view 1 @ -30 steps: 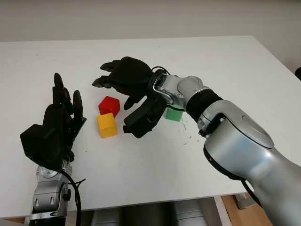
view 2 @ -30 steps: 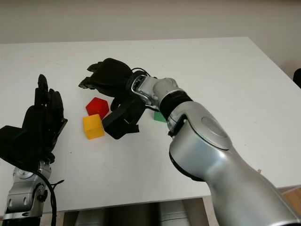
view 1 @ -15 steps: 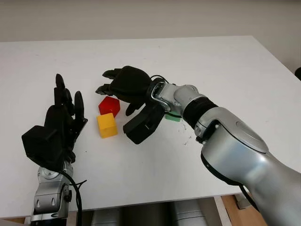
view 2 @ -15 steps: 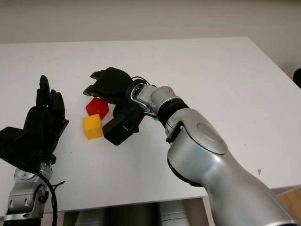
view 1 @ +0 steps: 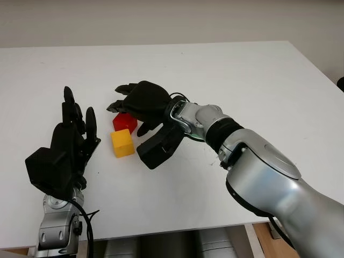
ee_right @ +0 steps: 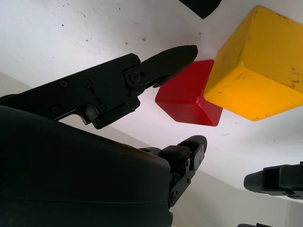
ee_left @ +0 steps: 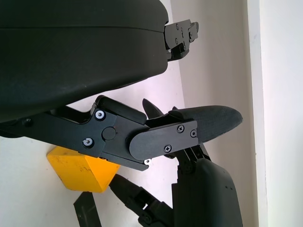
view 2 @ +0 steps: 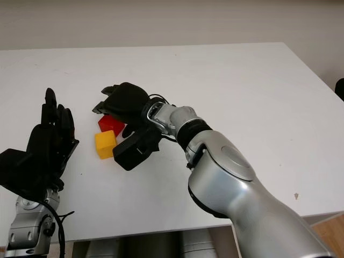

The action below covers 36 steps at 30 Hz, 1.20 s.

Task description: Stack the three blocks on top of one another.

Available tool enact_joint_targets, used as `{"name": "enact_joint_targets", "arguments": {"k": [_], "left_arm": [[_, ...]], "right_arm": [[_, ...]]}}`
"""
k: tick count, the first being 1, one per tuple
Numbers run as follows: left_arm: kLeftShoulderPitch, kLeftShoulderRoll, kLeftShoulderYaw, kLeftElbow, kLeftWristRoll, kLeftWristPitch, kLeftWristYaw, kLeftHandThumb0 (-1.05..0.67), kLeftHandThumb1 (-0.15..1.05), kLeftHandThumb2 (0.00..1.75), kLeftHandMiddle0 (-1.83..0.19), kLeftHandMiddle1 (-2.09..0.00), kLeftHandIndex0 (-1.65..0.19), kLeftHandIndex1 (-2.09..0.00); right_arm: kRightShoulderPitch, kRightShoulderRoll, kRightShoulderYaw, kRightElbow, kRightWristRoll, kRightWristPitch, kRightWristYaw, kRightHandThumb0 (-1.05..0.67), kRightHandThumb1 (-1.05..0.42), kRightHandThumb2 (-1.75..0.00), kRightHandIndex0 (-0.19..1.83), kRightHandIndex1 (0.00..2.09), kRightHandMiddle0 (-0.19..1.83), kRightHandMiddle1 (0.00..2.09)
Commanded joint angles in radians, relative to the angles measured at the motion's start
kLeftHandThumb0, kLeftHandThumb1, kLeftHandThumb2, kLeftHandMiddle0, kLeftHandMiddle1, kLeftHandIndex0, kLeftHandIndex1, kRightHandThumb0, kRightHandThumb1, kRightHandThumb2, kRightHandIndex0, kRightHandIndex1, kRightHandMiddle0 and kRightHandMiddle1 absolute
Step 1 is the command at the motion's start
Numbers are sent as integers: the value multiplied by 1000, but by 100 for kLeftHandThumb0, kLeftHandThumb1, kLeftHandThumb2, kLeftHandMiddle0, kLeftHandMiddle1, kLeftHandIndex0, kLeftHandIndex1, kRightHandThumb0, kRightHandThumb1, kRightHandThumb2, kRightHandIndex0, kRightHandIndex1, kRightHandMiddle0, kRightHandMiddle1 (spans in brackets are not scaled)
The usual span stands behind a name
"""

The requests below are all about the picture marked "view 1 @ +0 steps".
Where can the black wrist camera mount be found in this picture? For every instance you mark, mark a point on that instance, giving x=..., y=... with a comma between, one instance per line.
x=158, y=147
x=45, y=166

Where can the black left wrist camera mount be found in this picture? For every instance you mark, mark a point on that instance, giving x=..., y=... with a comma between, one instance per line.
x=45, y=166

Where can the red wooden block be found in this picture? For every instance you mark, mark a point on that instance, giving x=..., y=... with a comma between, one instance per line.
x=123, y=122

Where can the yellow wooden block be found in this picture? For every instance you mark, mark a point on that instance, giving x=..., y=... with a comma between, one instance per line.
x=122, y=143

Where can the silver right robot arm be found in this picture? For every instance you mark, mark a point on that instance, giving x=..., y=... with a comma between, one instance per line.
x=268, y=174

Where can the grey robot thigh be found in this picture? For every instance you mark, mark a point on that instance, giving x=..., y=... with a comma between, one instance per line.
x=217, y=244
x=121, y=248

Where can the white table leg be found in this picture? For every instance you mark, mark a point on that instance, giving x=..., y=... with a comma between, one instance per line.
x=250, y=242

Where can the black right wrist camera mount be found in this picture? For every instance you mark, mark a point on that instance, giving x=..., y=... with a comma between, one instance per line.
x=158, y=147

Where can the black round object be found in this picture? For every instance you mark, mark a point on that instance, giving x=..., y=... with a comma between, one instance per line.
x=340, y=84

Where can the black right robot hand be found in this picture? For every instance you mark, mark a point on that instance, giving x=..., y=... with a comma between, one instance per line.
x=147, y=99

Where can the grey metal table frame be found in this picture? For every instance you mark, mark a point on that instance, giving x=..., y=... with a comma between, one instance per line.
x=276, y=231

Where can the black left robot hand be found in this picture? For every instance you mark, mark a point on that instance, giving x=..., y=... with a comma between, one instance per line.
x=64, y=134

